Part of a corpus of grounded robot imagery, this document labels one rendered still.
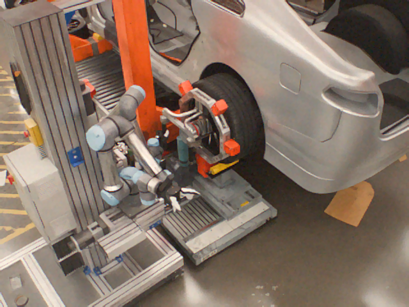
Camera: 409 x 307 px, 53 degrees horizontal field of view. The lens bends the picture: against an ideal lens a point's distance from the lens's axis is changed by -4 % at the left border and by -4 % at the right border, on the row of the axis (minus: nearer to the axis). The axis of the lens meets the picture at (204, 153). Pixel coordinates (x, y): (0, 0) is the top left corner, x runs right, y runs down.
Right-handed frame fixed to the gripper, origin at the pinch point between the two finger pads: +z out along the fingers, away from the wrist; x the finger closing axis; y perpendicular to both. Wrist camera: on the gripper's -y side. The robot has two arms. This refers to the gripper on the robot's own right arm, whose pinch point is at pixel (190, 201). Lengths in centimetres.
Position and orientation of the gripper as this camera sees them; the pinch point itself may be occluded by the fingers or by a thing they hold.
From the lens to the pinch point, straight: 204.4
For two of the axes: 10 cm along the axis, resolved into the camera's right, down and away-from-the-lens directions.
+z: 8.1, 3.6, -4.7
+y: -0.5, 8.4, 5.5
